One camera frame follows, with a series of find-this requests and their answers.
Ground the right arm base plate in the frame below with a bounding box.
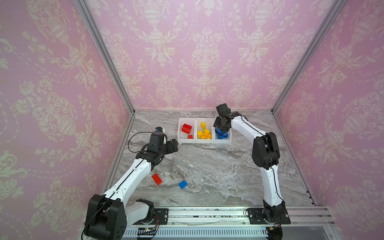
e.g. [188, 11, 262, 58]
[245, 208, 291, 226]

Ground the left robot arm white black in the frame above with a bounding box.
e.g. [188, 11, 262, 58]
[81, 127, 179, 240]

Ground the left white plastic bin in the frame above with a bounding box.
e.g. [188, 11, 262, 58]
[178, 118, 197, 144]

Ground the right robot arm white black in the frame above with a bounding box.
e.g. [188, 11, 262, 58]
[214, 109, 285, 209]

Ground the aluminium corner post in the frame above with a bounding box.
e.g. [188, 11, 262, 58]
[271, 0, 348, 114]
[73, 0, 135, 115]

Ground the aluminium corner post left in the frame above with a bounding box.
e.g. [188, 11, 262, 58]
[73, 0, 135, 115]

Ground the white plastic bin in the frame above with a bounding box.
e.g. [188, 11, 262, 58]
[196, 118, 214, 144]
[178, 118, 197, 144]
[213, 127, 232, 144]

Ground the aluminium front rail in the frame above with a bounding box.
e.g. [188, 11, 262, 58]
[120, 206, 342, 240]

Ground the middle white plastic bin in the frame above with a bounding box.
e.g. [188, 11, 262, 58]
[196, 118, 214, 144]

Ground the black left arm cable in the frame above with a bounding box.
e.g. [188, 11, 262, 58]
[127, 131, 154, 154]

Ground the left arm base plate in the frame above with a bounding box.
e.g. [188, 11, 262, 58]
[134, 208, 169, 225]

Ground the right white plastic bin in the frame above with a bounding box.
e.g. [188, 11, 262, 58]
[213, 127, 232, 144]

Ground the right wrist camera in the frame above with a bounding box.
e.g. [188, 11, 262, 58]
[216, 103, 232, 118]

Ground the aluminium corner post right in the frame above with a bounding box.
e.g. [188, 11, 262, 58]
[271, 0, 348, 114]

